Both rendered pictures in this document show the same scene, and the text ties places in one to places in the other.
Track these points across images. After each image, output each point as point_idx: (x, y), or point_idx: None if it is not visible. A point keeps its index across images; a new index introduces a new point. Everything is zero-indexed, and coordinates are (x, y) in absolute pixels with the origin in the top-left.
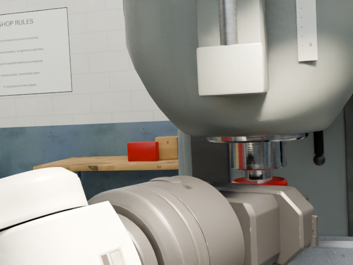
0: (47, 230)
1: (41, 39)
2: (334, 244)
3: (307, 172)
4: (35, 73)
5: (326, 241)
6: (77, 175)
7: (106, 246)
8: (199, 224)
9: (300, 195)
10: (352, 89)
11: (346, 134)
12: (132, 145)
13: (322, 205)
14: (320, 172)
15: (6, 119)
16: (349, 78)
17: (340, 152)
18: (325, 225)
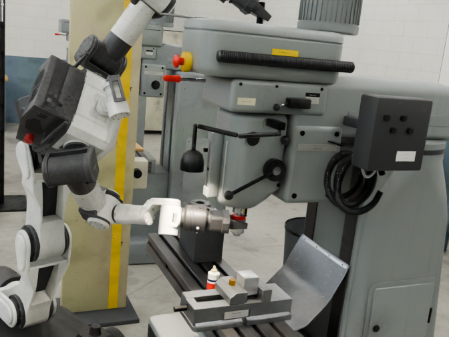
0: (166, 206)
1: None
2: (333, 259)
3: (334, 226)
4: None
5: (331, 256)
6: (177, 200)
7: (174, 212)
8: (194, 215)
9: (228, 220)
10: (236, 201)
11: (345, 216)
12: None
13: (335, 241)
14: (337, 228)
15: None
16: (232, 199)
17: (343, 223)
18: (335, 250)
